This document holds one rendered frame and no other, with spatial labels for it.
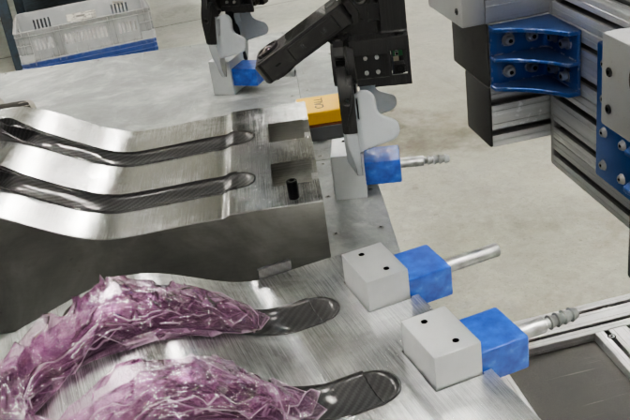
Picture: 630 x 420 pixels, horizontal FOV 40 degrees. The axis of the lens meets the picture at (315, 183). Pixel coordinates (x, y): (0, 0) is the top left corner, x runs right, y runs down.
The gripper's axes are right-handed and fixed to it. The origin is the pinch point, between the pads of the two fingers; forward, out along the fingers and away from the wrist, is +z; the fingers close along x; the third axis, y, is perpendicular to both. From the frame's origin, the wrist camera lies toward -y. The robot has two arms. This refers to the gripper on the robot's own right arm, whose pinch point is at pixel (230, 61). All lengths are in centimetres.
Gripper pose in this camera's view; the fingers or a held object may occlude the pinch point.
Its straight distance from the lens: 135.7
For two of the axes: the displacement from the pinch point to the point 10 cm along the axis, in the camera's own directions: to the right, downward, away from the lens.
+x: 3.5, -4.6, 8.2
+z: 1.3, 8.9, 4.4
